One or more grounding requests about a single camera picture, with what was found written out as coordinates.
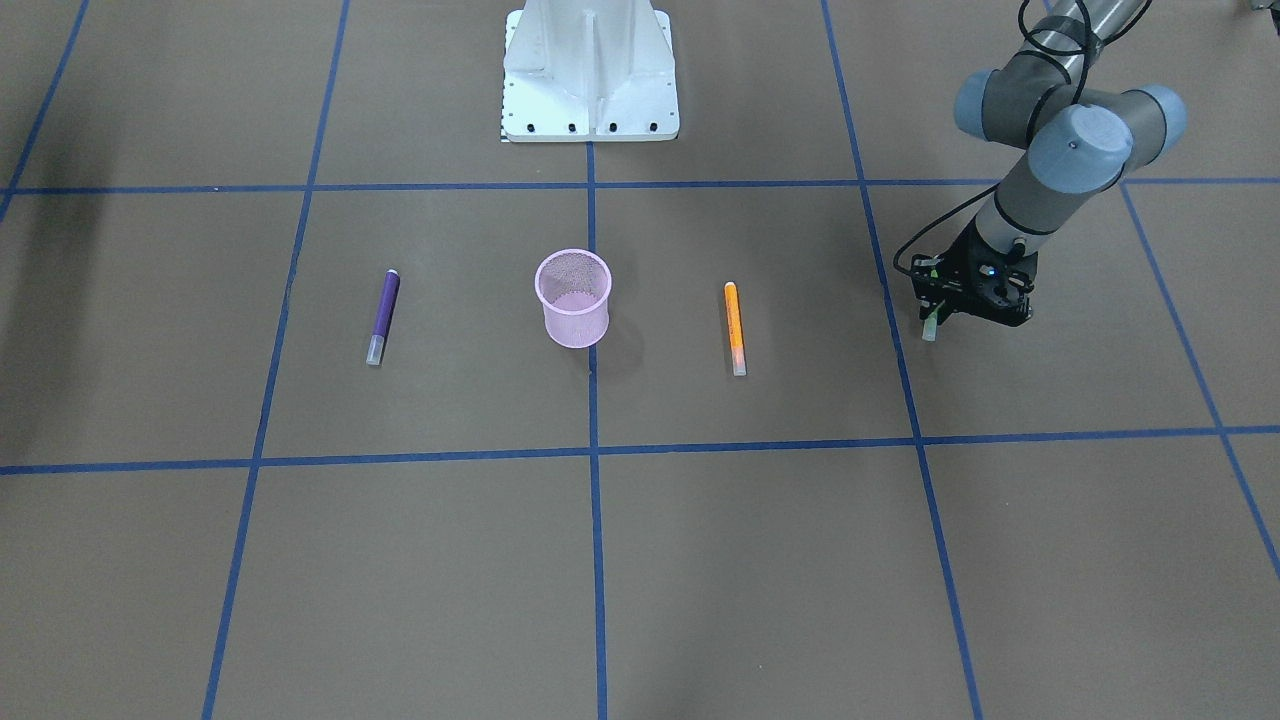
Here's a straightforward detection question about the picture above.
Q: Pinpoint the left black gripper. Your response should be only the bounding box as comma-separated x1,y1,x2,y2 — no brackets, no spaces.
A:
909,225,1037,327

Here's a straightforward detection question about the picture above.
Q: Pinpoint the green highlighter pen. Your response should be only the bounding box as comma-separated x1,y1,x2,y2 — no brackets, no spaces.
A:
922,305,941,342

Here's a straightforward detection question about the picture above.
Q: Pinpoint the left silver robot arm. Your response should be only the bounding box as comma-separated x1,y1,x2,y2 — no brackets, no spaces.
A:
893,1,1188,341

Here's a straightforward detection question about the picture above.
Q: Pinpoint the orange highlighter pen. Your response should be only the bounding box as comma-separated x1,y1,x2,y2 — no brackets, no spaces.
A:
723,281,748,377

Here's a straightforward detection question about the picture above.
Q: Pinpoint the pink mesh pen holder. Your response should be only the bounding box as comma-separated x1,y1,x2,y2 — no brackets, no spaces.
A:
532,249,613,348

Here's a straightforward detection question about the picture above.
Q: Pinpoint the purple highlighter pen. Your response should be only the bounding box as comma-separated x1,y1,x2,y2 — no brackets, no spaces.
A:
365,268,401,366

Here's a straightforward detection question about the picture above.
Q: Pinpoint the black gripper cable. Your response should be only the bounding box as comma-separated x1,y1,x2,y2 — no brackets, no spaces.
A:
892,0,1101,281

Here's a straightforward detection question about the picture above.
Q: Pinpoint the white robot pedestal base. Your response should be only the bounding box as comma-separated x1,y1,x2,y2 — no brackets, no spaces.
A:
500,1,681,143

